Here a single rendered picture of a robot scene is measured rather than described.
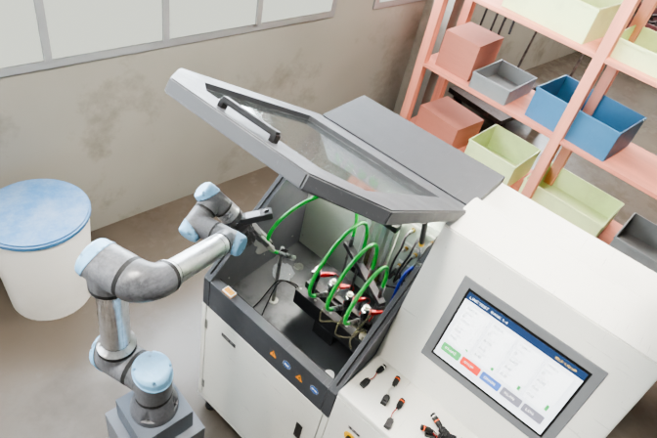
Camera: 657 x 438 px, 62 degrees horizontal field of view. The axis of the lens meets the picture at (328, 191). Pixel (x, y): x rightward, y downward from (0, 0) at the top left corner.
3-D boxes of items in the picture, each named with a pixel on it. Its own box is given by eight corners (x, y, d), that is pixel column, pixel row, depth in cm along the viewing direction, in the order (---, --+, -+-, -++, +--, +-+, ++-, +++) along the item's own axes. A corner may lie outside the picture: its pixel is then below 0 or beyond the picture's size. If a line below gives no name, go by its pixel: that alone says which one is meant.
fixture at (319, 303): (290, 312, 223) (295, 288, 214) (306, 299, 230) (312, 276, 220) (353, 366, 209) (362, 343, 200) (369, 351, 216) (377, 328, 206)
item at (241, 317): (208, 307, 223) (209, 282, 213) (216, 301, 226) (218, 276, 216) (320, 411, 197) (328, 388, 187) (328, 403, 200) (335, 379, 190)
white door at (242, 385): (200, 392, 266) (204, 306, 223) (203, 389, 268) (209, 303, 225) (295, 491, 239) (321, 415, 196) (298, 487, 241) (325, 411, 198)
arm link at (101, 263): (124, 394, 167) (112, 277, 133) (87, 371, 171) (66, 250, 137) (151, 366, 176) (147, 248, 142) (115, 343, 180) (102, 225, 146)
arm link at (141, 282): (154, 287, 131) (253, 228, 176) (119, 268, 134) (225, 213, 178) (146, 326, 136) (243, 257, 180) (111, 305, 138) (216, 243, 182)
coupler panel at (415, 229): (387, 273, 219) (408, 218, 200) (392, 269, 222) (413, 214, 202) (414, 292, 214) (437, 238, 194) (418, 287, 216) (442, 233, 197)
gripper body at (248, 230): (242, 240, 198) (220, 219, 192) (260, 225, 197) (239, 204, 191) (245, 251, 191) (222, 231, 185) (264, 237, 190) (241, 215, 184)
